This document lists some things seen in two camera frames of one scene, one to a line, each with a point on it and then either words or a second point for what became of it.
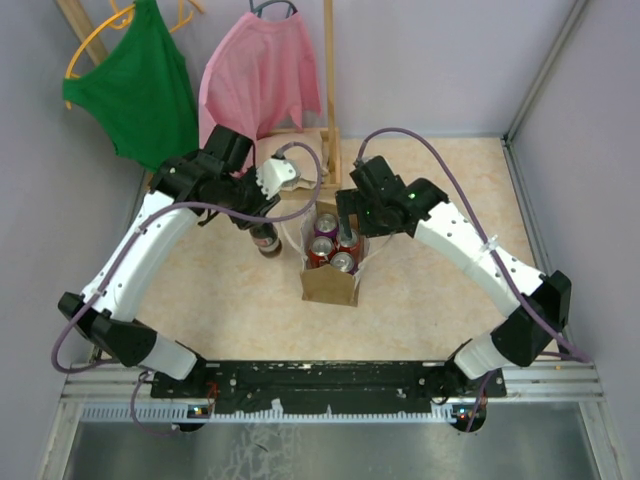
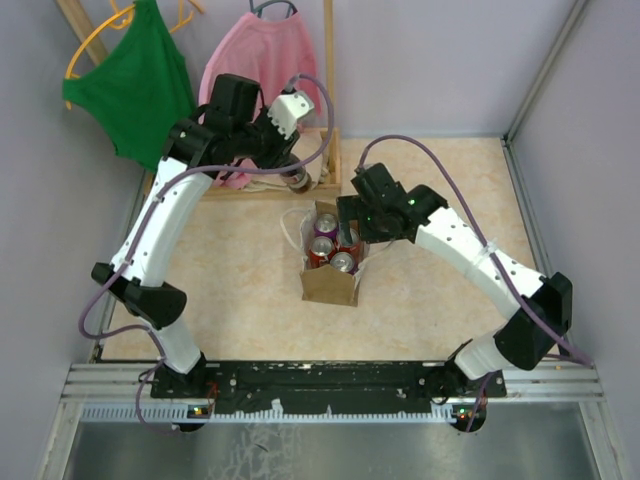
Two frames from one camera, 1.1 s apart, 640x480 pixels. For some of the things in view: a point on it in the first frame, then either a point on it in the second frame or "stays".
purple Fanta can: x=344 y=261 stays
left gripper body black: x=244 y=195 to x=267 y=145
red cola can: x=320 y=253 stays
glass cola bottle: x=266 y=239 to x=297 y=180
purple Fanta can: x=326 y=226 stays
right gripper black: x=367 y=229 stays
